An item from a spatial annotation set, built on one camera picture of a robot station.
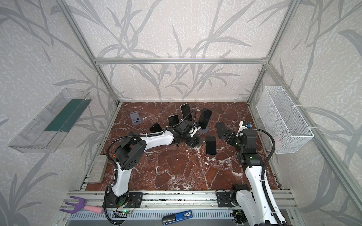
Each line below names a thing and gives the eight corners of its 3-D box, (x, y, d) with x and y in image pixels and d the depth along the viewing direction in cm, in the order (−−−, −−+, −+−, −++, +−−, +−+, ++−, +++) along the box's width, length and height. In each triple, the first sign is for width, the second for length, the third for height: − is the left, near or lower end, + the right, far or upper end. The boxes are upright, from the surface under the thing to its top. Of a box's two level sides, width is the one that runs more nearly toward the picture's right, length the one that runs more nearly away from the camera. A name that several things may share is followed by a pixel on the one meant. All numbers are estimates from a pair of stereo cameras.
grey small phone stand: (132, 125, 108) (128, 117, 100) (134, 119, 111) (130, 111, 104) (141, 125, 108) (137, 117, 100) (143, 119, 111) (139, 111, 104)
